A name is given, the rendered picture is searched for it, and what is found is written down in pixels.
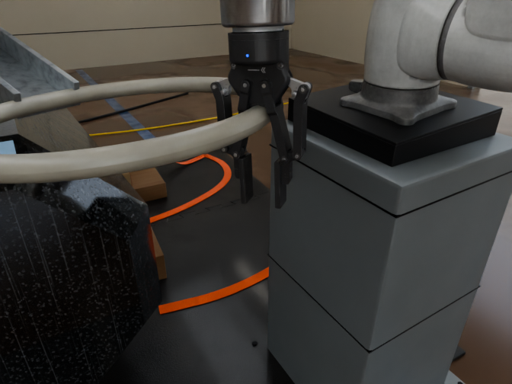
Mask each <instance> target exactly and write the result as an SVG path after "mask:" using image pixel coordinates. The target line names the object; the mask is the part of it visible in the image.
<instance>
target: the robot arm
mask: <svg viewBox="0 0 512 384"><path fill-rule="evenodd" d="M219 2H220V13H221V23H222V26H223V27H232V32H231V33H228V41H229V61H230V64H231V69H230V72H229V75H228V78H225V79H223V80H222V79H221V80H219V81H216V82H213V83H212V84H211V85H210V87H211V90H212V93H213V96H214V98H215V99H216V112H217V122H219V121H221V120H224V119H227V118H230V117H232V100H231V95H230V93H231V92H232V88H231V86H232V87H233V89H234V90H235V92H236V93H237V95H238V96H239V101H238V113H239V114H240V113H241V112H244V111H246V110H248V109H249V108H251V107H253V106H257V105H259V106H262V107H266V111H267V114H268V115H269V117H270V122H271V126H272V129H273V133H274V138H275V142H276V145H277V151H278V154H279V158H278V159H277V160H276V161H275V162H274V186H275V208H277V209H280V208H281V207H282V205H284V203H285V202H286V185H287V184H289V182H291V180H292V178H293V161H295V160H297V161H299V160H300V159H301V158H302V157H303V156H304V155H305V153H306V130H307V102H308V98H309V95H310V93H311V90H312V83H311V82H301V81H300V80H297V79H295V78H293V74H292V72H291V71H290V67H289V31H288V30H284V25H291V24H293V23H294V21H295V0H219ZM440 80H449V81H453V82H458V83H460V84H464V85H468V86H472V87H476V88H483V89H487V90H492V91H502V92H508V93H512V0H375V1H374V3H373V7H372V11H371V13H370V20H369V25H368V30H367V36H366V48H365V57H364V77H363V79H353V80H351V81H350V82H349V89H350V90H351V91H353V92H355V93H356V94H352V95H348V96H344V97H342V98H341V101H340V105H341V106H343V107H351V108H354V109H357V110H361V111H363V112H366V113H369V114H373V115H376V116H378V117H382V118H385V119H387V120H391V121H393V122H395V123H397V124H399V125H402V126H411V125H413V124H415V123H416V122H417V121H419V120H422V119H424V118H426V117H429V116H432V115H434V114H437V113H439V112H441V111H444V110H450V109H454V108H456V104H457V100H455V99H452V98H448V97H444V96H442V95H438V94H439V87H440ZM288 87H290V88H291V90H292V93H291V95H292V96H293V98H295V99H294V103H293V148H292V146H291V142H290V136H289V132H288V129H287V125H286V119H285V116H284V112H283V100H282V97H283V95H284V93H285V92H286V90H287V89H288ZM247 144H248V137H246V138H244V139H242V140H240V141H238V142H235V143H233V144H231V145H229V146H226V147H223V148H221V149H220V151H221V152H222V153H228V154H230V155H231V156H232V157H233V159H234V169H235V177H236V178H239V179H240V188H241V201H242V203H247V202H248V201H249V200H250V199H251V198H252V197H253V196H254V193H253V177H252V160H251V152H247V151H248V150H246V148H247ZM245 152H246V153H245Z"/></svg>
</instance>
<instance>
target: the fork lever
mask: <svg viewBox="0 0 512 384"><path fill-rule="evenodd" d="M70 88H72V89H73V90H78V89H80V87H79V81H77V80H76V79H74V78H73V77H72V76H70V75H69V74H67V73H66V72H64V71H63V70H61V69H60V68H59V67H58V66H56V65H54V64H53V63H51V62H50V61H49V60H48V59H46V58H44V57H43V56H41V55H40V54H39V53H37V52H36V51H35V50H33V49H31V48H30V47H29V46H28V45H26V44H25V43H23V42H21V41H20V40H19V39H18V38H16V37H14V36H13V35H12V34H10V33H9V32H7V31H6V30H5V29H3V28H2V27H0V104H1V103H5V102H8V101H15V102H19V101H21V99H22V98H26V97H30V96H34V95H38V94H44V93H49V92H53V91H61V90H65V89H70ZM80 104H81V103H79V104H72V105H68V106H64V107H57V108H53V109H49V110H44V111H41V112H37V113H35V114H29V115H26V116H23V117H19V118H17V119H22V118H25V117H31V116H34V115H38V114H44V113H47V112H50V111H54V110H60V109H63V108H67V107H73V106H77V105H80Z"/></svg>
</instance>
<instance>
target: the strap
mask: <svg viewBox="0 0 512 384"><path fill-rule="evenodd" d="M204 157H206V158H209V159H211V160H213V161H215V162H217V163H219V164H220V165H221V166H222V168H223V170H224V177H223V179H222V180H221V181H220V183H219V184H217V185H216V186H215V187H214V188H213V189H211V190H209V191H208V192H206V193H205V194H203V195H201V196H199V197H198V198H196V199H194V200H192V201H190V202H188V203H186V204H184V205H182V206H179V207H177V208H175V209H172V210H169V211H168V212H165V213H162V214H159V215H157V216H153V217H151V218H150V223H152V222H155V221H158V220H160V219H164V218H166V217H168V216H171V215H174V214H175V213H179V212H180V211H182V210H185V209H187V208H189V207H191V206H193V205H195V204H197V203H199V202H201V201H203V200H205V199H206V198H208V197H210V196H212V195H213V194H215V193H216V192H217V191H219V190H221V189H222V188H223V187H224V186H225V185H226V184H227V183H228V182H229V180H230V178H231V175H232V172H231V169H230V167H229V166H228V165H227V164H226V163H225V162H224V161H223V160H221V159H219V158H216V157H214V156H211V155H209V154H206V155H199V156H197V157H196V158H193V159H191V160H189V161H186V162H177V163H179V164H182V165H187V164H190V163H193V162H196V161H198V160H200V159H202V158H204ZM267 277H269V267H267V268H266V269H264V270H262V271H260V272H258V273H257V274H255V275H253V276H251V277H249V278H247V279H245V280H242V281H240V282H238V283H235V284H233V285H231V286H228V287H226V288H223V289H220V290H217V291H214V292H211V293H207V294H204V295H202V296H196V297H193V298H189V299H183V300H180V301H177V302H171V303H168V304H164V305H160V306H158V307H159V311H160V315H161V314H165V313H168V312H173V311H177V310H180V309H186V308H189V307H192V306H198V305H201V304H204V303H207V302H212V301H214V300H217V299H221V298H223V297H226V296H229V295H232V294H233V293H237V292H239V291H241V290H244V289H246V288H248V287H250V286H252V285H254V284H256V283H258V282H260V281H262V280H263V279H265V278H267Z"/></svg>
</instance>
